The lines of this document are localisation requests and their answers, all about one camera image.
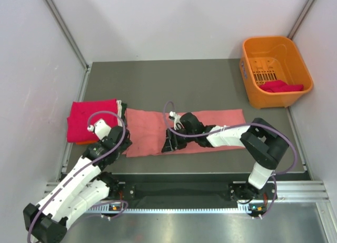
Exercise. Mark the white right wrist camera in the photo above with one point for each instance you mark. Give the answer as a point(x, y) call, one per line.
point(175, 118)

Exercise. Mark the magenta t shirt in basket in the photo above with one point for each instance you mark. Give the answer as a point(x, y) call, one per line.
point(279, 86)

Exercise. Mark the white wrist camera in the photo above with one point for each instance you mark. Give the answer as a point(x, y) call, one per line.
point(100, 128)
point(175, 118)

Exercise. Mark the orange plastic basket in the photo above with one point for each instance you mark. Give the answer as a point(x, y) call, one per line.
point(270, 58)

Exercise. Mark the folded magenta t shirt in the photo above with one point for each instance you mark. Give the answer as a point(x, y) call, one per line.
point(79, 115)

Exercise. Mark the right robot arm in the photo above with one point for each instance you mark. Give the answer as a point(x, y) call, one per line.
point(265, 144)

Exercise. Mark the salmon pink t shirt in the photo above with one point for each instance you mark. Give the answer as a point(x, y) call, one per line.
point(148, 130)

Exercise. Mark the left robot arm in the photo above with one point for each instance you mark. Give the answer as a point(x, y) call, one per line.
point(83, 187)

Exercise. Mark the slotted grey cable duct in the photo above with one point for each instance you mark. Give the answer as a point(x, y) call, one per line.
point(237, 209)

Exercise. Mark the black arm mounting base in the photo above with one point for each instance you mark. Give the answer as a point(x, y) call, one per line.
point(189, 190)

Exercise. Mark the folded orange t shirt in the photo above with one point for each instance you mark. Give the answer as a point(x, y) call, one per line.
point(85, 142)

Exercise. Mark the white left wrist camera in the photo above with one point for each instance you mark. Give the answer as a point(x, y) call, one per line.
point(100, 128)

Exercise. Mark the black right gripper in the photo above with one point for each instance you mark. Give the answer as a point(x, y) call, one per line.
point(172, 143)

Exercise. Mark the folded white t shirt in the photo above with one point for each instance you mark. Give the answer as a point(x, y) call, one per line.
point(119, 108)

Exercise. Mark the folded dark green t shirt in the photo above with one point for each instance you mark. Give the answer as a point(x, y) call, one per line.
point(123, 114)

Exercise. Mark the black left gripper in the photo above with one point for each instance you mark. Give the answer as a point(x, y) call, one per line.
point(127, 143)

